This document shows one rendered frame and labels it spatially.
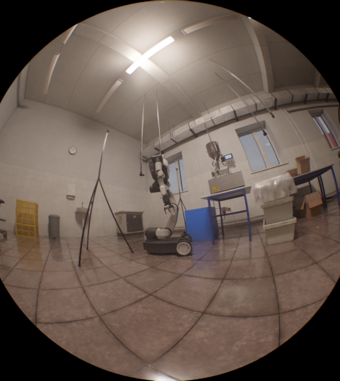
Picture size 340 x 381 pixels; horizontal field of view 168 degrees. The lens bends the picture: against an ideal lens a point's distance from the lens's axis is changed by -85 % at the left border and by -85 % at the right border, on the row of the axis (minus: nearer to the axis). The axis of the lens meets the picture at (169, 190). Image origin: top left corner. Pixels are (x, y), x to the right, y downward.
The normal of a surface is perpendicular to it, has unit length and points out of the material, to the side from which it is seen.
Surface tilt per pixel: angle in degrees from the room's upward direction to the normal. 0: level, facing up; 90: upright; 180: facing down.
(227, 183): 90
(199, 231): 90
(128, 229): 90
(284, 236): 96
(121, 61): 180
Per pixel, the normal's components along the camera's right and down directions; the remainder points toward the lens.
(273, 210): -0.71, 0.00
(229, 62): 0.10, 0.96
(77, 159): 0.78, -0.22
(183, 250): -0.18, -0.23
